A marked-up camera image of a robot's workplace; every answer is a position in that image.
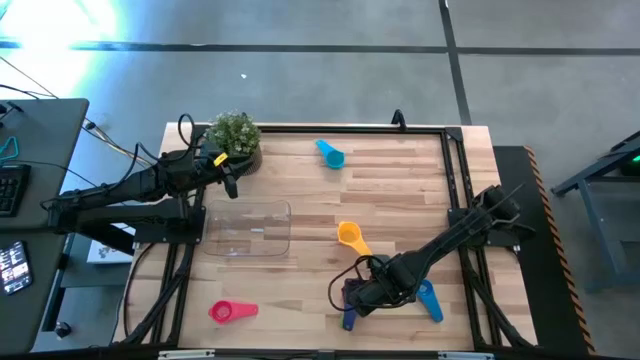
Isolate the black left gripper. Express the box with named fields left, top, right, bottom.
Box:
left=195, top=142, right=255, bottom=200

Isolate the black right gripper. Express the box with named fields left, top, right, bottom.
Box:
left=347, top=279, right=401, bottom=317

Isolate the purple measuring cup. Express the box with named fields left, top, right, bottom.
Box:
left=341, top=278, right=359, bottom=332

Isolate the blue measuring cup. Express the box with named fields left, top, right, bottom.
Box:
left=415, top=279, right=445, bottom=324

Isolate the yellow measuring cup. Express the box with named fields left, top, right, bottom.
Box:
left=337, top=221, right=374, bottom=257

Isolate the teal measuring cup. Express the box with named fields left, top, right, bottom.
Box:
left=314, top=138, right=346, bottom=170

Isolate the pink measuring cup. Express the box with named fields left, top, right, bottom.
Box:
left=208, top=299, right=260, bottom=325

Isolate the clear plastic basket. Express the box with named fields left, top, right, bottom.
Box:
left=202, top=199, right=293, bottom=258

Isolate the green plant in striped pot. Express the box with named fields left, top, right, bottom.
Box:
left=204, top=110, right=264, bottom=177

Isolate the white paper sheet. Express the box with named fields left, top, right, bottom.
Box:
left=87, top=224, right=136, bottom=265

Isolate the black mat hazard-striped edge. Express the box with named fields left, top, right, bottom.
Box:
left=492, top=144, right=597, bottom=357

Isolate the grey side desk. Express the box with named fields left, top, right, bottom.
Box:
left=0, top=98, right=90, bottom=231
left=0, top=224, right=69, bottom=354

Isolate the teal loop tool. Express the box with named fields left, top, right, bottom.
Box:
left=0, top=135, right=20, bottom=164

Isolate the black keyboard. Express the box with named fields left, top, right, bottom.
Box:
left=0, top=163, right=31, bottom=219

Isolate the black smartphone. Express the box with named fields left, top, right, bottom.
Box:
left=0, top=240, right=34, bottom=296

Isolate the grey-blue metal stand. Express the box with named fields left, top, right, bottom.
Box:
left=549, top=129, right=640, bottom=294

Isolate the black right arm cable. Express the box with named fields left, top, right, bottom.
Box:
left=327, top=254, right=381, bottom=314

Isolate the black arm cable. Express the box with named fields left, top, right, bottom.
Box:
left=327, top=254, right=381, bottom=314
left=177, top=113, right=201, bottom=151

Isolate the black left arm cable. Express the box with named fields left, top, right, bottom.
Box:
left=177, top=113, right=201, bottom=151

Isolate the white bracket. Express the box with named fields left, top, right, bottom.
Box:
left=438, top=351, right=495, bottom=360
left=158, top=349, right=216, bottom=360

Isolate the floor cable bundle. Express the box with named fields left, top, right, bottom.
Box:
left=0, top=54, right=156, bottom=169

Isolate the black table frame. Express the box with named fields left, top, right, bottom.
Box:
left=119, top=122, right=536, bottom=351

